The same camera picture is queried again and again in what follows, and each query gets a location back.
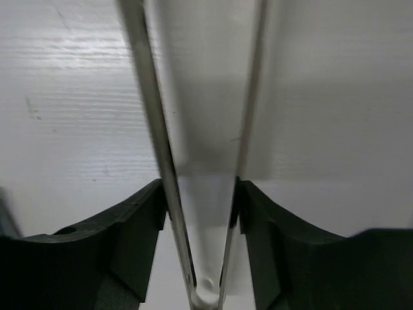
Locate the metal kitchen tongs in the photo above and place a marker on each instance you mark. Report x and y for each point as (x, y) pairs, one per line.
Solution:
(133, 14)

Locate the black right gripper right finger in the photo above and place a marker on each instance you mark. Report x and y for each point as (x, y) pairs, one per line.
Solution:
(296, 265)

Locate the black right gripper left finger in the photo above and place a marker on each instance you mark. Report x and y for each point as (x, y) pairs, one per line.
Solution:
(103, 262)

